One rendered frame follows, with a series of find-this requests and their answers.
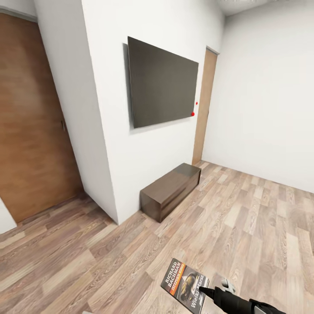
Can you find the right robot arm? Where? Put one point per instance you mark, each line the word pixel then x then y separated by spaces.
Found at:
pixel 232 304

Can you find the wall mounted tv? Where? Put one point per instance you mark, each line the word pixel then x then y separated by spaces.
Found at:
pixel 163 84

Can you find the bench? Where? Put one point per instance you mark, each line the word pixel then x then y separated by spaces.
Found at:
pixel 161 197

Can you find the sliding door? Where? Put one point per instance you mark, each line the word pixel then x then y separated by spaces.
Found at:
pixel 205 98
pixel 37 163

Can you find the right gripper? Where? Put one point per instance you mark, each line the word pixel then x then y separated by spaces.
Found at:
pixel 228 302

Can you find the hardback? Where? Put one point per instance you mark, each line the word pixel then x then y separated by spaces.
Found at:
pixel 182 283

